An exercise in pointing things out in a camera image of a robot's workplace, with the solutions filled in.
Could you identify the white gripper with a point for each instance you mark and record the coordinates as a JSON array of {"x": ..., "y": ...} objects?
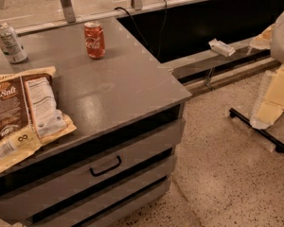
[{"x": 283, "y": 37}]

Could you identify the red coke can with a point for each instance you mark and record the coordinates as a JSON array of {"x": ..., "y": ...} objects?
[{"x": 94, "y": 40}]

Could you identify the brown sea salt chip bag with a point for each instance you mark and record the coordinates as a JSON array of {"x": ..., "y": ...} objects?
[{"x": 29, "y": 115}]

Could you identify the silver green soda can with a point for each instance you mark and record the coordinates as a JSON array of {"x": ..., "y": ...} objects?
[{"x": 10, "y": 44}]

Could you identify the small white box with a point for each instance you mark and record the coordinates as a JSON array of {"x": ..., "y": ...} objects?
[{"x": 222, "y": 48}]

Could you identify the black metal floor stand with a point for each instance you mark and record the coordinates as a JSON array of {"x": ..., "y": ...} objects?
[{"x": 279, "y": 146}]

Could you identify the grey drawer cabinet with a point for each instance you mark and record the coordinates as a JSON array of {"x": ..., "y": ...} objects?
[{"x": 123, "y": 104}]

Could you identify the black drawer handle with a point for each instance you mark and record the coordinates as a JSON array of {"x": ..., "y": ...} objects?
[{"x": 103, "y": 168}]

